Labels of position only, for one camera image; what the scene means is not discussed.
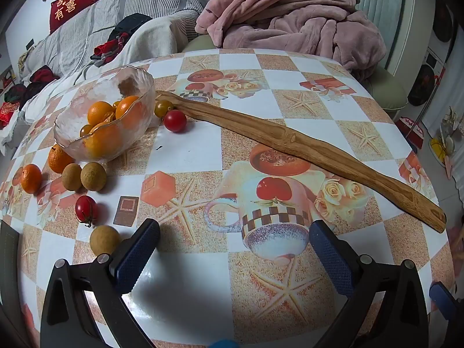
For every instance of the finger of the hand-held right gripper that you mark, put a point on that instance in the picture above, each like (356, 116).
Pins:
(441, 297)

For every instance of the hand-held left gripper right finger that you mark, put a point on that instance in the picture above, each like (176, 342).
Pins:
(330, 257)

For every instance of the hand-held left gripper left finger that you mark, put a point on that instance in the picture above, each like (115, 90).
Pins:
(139, 255)

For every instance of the brown longan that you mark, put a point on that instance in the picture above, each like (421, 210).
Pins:
(71, 177)
(105, 240)
(93, 176)

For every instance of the yellow cherry tomato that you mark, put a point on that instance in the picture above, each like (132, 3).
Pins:
(163, 108)

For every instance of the clear glass bowl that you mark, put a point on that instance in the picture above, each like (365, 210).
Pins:
(72, 116)

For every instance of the red cherry tomato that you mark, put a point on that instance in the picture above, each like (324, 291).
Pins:
(85, 208)
(175, 120)

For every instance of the orange mandarin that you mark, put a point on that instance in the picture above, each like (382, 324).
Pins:
(58, 161)
(98, 111)
(105, 142)
(127, 110)
(31, 178)

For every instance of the checkered printed tablecloth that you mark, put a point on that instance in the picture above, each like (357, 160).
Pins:
(232, 174)

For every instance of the long wooden stick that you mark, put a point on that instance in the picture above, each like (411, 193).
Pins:
(290, 139)

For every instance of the red floor box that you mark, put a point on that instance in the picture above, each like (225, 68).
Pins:
(411, 127)

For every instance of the yellow and white floor items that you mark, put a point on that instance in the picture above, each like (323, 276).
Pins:
(447, 141)

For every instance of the red embroidered cushion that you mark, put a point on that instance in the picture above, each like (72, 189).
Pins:
(8, 112)

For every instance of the dark red clothes pile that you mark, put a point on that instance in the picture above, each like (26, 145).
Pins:
(41, 74)

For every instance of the black and red clothes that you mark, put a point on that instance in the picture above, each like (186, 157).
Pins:
(118, 38)

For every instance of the grey striped sofa cover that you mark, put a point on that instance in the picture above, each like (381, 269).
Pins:
(94, 18)

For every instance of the pink fleece blanket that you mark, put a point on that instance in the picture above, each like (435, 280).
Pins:
(290, 11)

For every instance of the white cabinet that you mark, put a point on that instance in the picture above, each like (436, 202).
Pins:
(413, 18)

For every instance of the red pillow with gold print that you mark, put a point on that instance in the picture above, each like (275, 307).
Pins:
(74, 2)

